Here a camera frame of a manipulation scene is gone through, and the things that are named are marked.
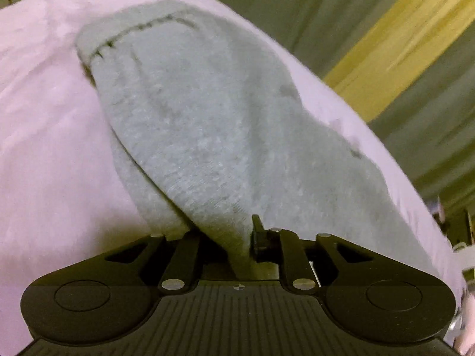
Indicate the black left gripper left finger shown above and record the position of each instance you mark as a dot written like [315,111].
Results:
[109,295]

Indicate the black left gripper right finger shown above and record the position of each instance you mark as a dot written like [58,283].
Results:
[366,294]

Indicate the grey sweatpants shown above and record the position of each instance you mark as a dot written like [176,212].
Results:
[207,128]

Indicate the pink fleece bed blanket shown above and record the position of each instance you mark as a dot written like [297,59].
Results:
[62,200]

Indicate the green curtain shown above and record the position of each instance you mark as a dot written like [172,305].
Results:
[429,128]

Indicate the yellow curtain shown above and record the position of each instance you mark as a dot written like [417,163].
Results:
[394,53]

